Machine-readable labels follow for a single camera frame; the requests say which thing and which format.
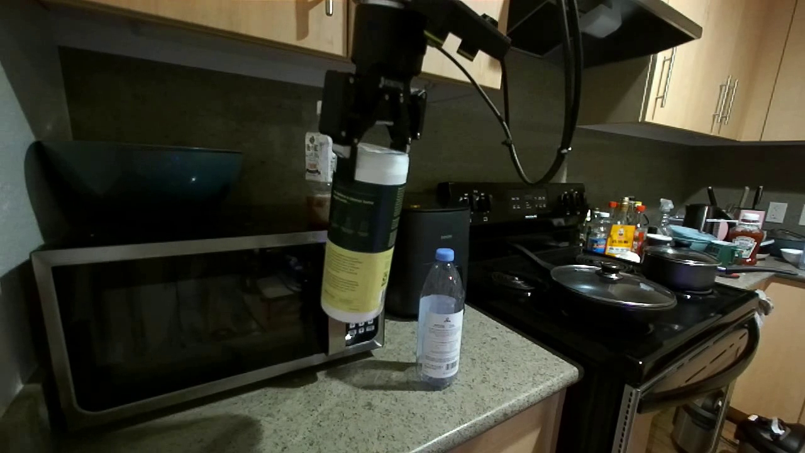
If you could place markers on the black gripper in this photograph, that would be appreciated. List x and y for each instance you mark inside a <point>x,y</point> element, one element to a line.
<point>389,45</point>

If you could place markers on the red white container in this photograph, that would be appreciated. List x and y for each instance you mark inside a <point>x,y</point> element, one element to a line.
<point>746,243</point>

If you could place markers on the green bottle with white lid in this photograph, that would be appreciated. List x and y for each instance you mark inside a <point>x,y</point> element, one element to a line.
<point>361,243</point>

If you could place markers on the stainless steel microwave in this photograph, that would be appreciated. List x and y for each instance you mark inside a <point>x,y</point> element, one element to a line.
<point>168,328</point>

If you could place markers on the small bottle with blue cap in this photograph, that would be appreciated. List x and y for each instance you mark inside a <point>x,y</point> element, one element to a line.
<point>597,239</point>

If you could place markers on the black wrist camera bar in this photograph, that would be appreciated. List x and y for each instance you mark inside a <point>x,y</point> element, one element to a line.
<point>467,26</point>

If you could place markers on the wooden side counter cabinet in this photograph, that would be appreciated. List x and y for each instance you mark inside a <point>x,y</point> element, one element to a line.
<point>775,360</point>

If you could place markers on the dark appliance on floor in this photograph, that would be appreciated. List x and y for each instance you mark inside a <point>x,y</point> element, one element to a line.
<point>771,437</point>

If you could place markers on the tea bottle with white cap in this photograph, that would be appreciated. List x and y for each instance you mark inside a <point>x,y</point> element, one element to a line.
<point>317,159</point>

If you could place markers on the orange juice bottle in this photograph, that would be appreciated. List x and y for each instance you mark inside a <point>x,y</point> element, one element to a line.
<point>622,234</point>

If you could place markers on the white wall outlet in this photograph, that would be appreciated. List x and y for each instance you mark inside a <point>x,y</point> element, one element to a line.
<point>778,213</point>

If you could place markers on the black electric stove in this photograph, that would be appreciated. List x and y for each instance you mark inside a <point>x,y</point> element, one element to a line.
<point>655,352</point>

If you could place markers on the clear water bottle blue cap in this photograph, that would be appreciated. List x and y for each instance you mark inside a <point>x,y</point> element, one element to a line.
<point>442,328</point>

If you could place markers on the wooden corner wall cabinet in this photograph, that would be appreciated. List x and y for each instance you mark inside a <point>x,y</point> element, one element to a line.
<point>739,83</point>

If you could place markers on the frying pan with glass lid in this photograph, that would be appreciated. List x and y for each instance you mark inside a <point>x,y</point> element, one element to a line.
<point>613,291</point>

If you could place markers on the small dark saucepan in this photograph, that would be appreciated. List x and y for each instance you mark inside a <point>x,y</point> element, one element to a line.
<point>690,270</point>

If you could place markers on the teal plastic container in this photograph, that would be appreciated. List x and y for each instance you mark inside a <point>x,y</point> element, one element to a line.
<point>700,239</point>

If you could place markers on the black air fryer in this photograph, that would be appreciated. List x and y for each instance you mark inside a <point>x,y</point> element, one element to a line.
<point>431,252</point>

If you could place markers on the wooden base cabinet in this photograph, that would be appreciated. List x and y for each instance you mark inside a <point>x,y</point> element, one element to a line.
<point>519,430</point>

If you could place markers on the dark teal bowl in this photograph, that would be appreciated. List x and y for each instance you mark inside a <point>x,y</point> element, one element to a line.
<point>143,180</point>

